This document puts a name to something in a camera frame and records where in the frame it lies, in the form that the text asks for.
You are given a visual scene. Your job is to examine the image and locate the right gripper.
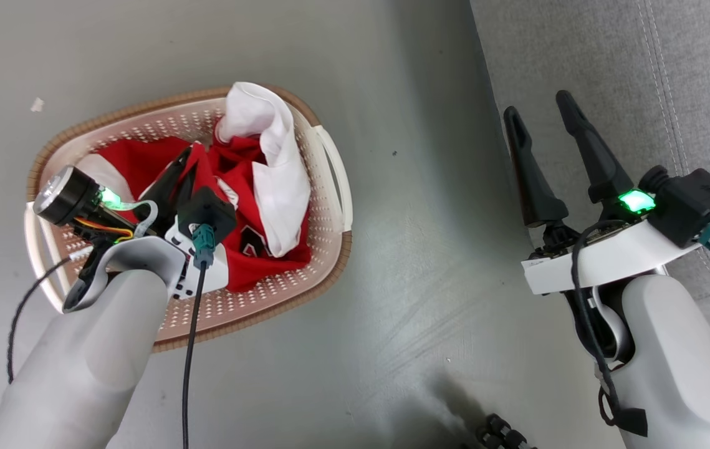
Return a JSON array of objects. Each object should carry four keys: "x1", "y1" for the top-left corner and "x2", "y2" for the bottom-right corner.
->
[{"x1": 503, "y1": 90, "x2": 703, "y2": 295}]

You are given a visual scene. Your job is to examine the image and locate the beige perforated laundry basket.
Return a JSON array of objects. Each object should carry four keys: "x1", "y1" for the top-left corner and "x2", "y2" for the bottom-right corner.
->
[{"x1": 24, "y1": 84, "x2": 353, "y2": 353}]

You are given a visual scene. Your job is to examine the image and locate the grey fabric sofa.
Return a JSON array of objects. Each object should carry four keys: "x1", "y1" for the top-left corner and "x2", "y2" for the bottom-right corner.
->
[{"x1": 470, "y1": 0, "x2": 710, "y2": 316}]

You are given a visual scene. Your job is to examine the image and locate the black ribbed cable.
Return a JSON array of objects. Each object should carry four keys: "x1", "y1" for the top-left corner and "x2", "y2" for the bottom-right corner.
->
[{"x1": 476, "y1": 413, "x2": 539, "y2": 449}]

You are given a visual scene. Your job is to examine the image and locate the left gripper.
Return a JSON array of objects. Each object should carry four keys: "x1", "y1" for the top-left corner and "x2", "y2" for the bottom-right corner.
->
[{"x1": 34, "y1": 148, "x2": 229, "y2": 300}]

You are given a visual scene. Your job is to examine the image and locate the red jersey with black number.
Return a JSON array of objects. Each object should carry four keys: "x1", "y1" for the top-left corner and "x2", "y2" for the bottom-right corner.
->
[{"x1": 77, "y1": 136, "x2": 313, "y2": 294}]

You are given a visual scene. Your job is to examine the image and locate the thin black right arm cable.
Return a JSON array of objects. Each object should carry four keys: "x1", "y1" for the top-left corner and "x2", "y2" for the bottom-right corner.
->
[{"x1": 571, "y1": 221, "x2": 648, "y2": 437}]

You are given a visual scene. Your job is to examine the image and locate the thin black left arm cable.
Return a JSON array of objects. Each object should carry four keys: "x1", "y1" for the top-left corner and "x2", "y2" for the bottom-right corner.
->
[{"x1": 7, "y1": 249, "x2": 90, "y2": 384}]

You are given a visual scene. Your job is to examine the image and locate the left camera cable teal plug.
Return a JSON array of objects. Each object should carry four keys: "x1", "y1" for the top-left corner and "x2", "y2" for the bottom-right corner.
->
[{"x1": 181, "y1": 224, "x2": 217, "y2": 449}]

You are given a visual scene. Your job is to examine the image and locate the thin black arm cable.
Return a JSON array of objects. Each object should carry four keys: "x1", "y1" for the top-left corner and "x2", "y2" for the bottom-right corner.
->
[
  {"x1": 571, "y1": 221, "x2": 648, "y2": 437},
  {"x1": 7, "y1": 249, "x2": 90, "y2": 384}
]

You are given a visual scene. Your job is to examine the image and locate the white garment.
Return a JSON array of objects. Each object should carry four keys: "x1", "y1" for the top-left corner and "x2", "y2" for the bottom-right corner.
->
[{"x1": 214, "y1": 81, "x2": 312, "y2": 258}]

